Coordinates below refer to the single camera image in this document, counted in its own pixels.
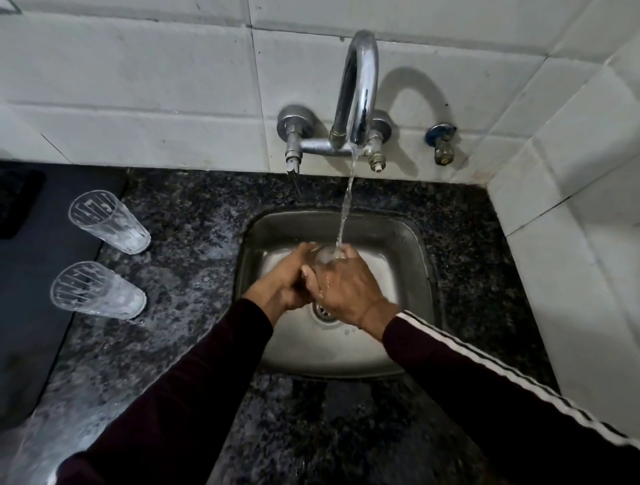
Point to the person's left fingers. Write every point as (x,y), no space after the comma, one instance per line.
(302,260)

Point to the person's left forearm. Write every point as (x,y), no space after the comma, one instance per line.
(175,399)

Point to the clear ribbed drinking glass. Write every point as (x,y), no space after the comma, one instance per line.
(97,291)
(109,221)

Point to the person's right fingers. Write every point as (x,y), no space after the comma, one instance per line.
(320,282)

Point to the sink drain strainer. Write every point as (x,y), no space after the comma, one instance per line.
(322,312)

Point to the chrome wall-mounted faucet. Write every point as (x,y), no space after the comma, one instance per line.
(352,100)

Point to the person's right hand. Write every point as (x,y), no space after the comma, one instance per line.
(350,290)

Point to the brass wall tap valve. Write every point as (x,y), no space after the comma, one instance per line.
(442,142)

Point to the person's right forearm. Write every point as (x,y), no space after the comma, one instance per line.
(505,404)

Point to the dark grey mat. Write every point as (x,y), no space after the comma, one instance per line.
(35,280)

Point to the person's left hand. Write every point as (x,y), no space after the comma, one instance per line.
(280,285)

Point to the stainless steel sink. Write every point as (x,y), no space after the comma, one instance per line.
(390,250)

